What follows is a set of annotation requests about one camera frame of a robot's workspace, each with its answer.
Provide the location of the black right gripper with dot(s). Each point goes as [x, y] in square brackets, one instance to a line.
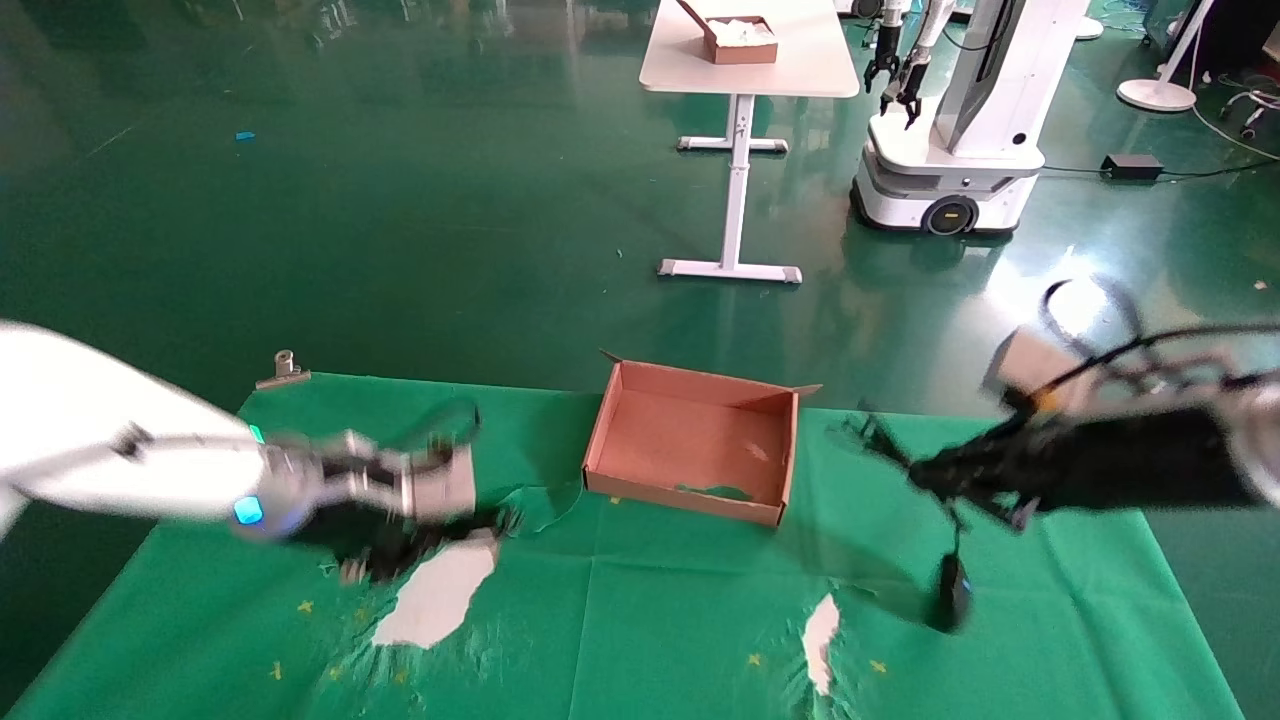
[1130, 460]

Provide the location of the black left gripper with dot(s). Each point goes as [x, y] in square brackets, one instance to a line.
[350, 535]

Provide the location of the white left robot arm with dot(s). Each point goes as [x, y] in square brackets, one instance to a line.
[100, 430]

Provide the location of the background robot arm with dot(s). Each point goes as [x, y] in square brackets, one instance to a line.
[935, 25]
[890, 20]

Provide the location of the brown open cardboard box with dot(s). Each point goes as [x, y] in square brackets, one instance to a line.
[690, 440]

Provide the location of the black floor power box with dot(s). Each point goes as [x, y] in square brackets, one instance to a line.
[1132, 165]

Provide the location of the small brown cardboard box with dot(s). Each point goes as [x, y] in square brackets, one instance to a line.
[745, 52]

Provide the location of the silver binder clip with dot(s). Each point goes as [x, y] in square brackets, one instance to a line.
[285, 365]

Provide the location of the green table cloth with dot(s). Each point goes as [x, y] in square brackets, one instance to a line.
[650, 620]

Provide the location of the white wheeled robot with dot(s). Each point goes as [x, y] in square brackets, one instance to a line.
[950, 170]

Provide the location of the small black background gripper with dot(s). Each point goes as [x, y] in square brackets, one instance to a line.
[884, 65]
[905, 95]

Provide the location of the white floor stand base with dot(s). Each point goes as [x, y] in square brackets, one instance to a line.
[1157, 95]

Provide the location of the white round floor base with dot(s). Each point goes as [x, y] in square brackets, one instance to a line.
[1088, 27]

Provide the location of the office chair wheeled base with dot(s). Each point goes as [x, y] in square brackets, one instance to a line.
[1255, 100]

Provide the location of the white crumpled packing material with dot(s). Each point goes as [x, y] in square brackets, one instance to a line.
[740, 30]

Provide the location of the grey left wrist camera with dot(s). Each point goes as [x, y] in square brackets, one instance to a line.
[445, 490]

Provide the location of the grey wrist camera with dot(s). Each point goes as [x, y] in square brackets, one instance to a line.
[1030, 365]
[445, 490]

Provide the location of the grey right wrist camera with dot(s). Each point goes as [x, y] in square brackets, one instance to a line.
[1030, 365]

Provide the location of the white pedestal table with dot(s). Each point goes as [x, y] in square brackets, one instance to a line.
[800, 60]

